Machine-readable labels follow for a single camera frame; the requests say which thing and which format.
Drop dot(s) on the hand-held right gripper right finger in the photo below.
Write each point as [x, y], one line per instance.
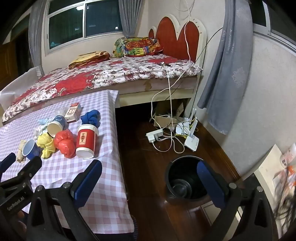
[212, 185]

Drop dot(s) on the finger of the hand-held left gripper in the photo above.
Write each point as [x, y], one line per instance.
[32, 166]
[7, 161]

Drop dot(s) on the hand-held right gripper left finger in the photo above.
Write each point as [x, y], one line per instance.
[87, 183]

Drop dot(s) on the blue paper cup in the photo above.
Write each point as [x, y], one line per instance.
[59, 120]
[32, 151]

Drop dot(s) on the black trash bin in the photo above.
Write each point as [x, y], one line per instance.
[180, 176]

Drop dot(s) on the red paper cup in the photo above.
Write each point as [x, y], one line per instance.
[86, 139]

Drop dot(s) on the light blue wrapper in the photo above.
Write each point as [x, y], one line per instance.
[44, 122]

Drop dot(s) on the clear plastic wrapper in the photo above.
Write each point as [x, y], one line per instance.
[59, 112]

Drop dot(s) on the blue cloth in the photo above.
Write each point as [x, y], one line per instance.
[91, 117]

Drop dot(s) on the small red white carton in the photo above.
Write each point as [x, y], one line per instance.
[72, 111]

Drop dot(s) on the person's left hand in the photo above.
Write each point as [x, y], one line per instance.
[20, 214]

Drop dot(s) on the pink checked tablecloth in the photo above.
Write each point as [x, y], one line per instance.
[104, 185]

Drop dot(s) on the beige paper box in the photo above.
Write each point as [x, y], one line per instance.
[208, 210]

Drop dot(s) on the flat white modem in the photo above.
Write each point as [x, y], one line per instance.
[192, 142]

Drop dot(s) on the white router with antennas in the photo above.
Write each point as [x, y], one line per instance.
[181, 128]

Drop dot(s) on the white power strip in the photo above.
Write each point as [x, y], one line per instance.
[153, 134]

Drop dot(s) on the dark blurred strands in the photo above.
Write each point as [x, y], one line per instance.
[289, 208]

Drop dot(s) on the open cardboard box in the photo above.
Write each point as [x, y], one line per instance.
[161, 120]

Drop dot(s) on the bed with floral cover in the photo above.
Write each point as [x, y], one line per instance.
[69, 81]

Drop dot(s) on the brown wooden door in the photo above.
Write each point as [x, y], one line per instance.
[5, 64]

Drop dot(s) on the tied grey curtain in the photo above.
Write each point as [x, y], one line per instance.
[226, 69]

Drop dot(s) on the yellow folded blanket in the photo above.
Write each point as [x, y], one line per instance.
[87, 58]

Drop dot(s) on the colourful printed pillow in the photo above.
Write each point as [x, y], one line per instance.
[136, 46]

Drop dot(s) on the red heart-shaped headboard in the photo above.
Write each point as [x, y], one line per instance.
[168, 37]

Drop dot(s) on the white framed window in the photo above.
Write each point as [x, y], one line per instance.
[99, 20]
[277, 18]

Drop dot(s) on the cream bed frame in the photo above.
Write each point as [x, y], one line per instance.
[150, 95]

